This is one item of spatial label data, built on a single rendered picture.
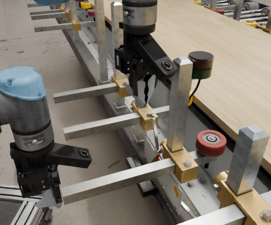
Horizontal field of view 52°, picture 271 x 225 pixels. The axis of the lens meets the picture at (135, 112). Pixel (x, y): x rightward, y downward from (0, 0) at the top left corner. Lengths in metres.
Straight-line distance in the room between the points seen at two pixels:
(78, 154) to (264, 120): 0.57
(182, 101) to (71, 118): 1.88
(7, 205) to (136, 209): 0.70
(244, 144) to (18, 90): 0.39
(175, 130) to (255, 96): 0.40
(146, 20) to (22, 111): 0.31
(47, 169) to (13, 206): 1.00
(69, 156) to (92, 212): 1.15
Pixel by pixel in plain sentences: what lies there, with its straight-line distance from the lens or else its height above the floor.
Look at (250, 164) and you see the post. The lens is 0.53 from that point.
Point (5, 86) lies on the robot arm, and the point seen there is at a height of 1.17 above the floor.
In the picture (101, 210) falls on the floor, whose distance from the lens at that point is 1.76.
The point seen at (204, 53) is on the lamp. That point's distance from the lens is 0.70.
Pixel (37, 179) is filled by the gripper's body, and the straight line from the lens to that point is 0.63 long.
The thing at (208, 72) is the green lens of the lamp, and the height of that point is 1.11.
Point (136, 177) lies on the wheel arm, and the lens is 0.74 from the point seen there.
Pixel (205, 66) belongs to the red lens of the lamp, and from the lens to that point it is 0.67.
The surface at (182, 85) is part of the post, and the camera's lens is 0.68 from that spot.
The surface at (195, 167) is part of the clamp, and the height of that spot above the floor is 0.87.
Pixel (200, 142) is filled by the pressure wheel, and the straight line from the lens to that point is 0.78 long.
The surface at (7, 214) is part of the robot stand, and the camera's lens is 1.60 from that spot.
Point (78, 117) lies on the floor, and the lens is 2.51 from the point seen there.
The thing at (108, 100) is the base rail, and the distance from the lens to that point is 1.34.
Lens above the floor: 1.39
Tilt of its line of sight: 33 degrees down
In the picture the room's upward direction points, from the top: straight up
